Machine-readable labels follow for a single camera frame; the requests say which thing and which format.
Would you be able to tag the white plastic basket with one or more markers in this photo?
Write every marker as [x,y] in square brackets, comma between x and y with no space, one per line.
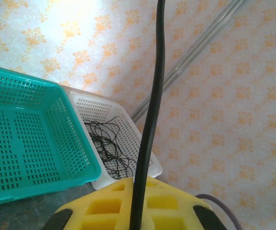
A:
[128,124]

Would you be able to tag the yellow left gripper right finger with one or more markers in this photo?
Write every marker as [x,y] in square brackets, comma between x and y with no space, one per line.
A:
[171,206]

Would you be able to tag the teal plastic basket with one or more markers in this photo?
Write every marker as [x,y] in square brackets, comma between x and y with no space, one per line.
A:
[32,134]

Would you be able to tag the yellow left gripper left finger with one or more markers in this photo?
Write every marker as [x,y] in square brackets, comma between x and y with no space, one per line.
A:
[99,206]

